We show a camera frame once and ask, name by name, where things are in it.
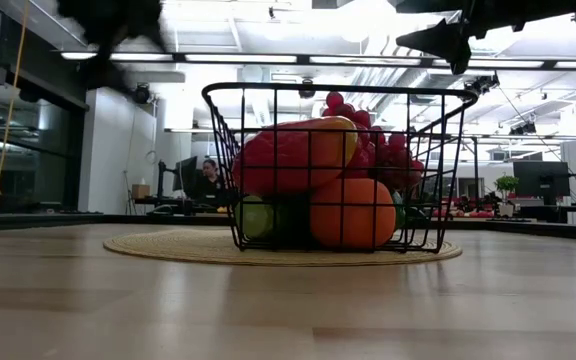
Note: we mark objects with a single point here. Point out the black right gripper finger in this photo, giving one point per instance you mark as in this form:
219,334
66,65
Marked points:
438,40
433,5

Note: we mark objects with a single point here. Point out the red grape bunch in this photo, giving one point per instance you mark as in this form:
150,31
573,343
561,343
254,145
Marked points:
393,160

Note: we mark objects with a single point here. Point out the red yellow mango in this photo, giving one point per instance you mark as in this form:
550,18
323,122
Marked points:
293,147

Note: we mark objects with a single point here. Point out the orange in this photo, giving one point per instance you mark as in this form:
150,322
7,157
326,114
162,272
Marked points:
358,225

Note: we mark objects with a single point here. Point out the green romaine lettuce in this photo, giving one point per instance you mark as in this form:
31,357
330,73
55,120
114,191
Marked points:
258,220

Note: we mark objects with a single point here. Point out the small potted green plant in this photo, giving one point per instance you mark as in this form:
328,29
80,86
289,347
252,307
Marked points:
506,185

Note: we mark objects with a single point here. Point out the black computer monitor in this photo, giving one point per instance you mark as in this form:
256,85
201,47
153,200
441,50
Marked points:
540,179
186,172

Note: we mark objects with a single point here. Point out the small cardboard box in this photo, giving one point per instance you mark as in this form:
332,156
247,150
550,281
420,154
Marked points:
140,191

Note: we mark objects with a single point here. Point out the person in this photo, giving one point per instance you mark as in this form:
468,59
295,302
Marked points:
210,185

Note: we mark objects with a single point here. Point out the round woven straw placemat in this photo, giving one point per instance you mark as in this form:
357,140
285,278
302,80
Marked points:
168,247

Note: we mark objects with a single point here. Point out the black ceiling camera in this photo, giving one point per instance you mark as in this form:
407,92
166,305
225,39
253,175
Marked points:
307,91
141,94

